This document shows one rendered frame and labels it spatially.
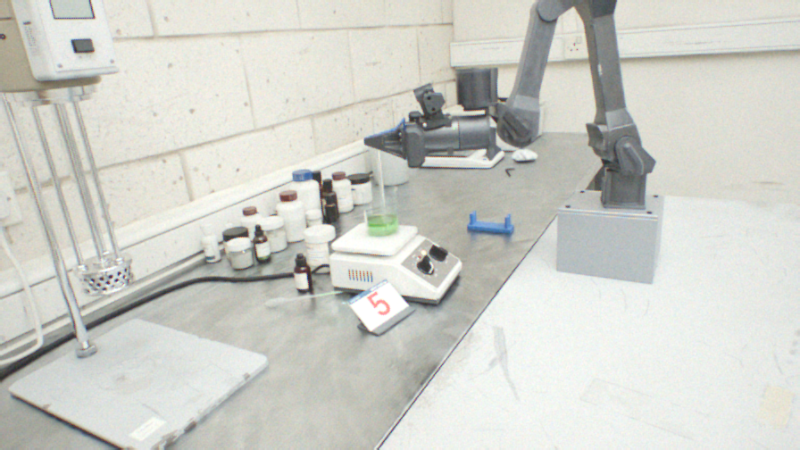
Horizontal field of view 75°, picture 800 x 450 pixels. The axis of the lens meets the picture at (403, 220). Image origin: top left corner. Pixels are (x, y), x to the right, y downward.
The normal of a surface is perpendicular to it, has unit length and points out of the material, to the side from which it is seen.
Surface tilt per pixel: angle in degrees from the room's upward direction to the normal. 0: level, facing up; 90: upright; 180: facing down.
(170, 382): 0
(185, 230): 90
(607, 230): 90
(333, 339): 0
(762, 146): 90
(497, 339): 0
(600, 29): 86
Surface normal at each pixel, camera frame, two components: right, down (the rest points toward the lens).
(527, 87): 0.04, 0.25
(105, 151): 0.87, 0.10
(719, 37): -0.48, 0.33
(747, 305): -0.07, -0.94
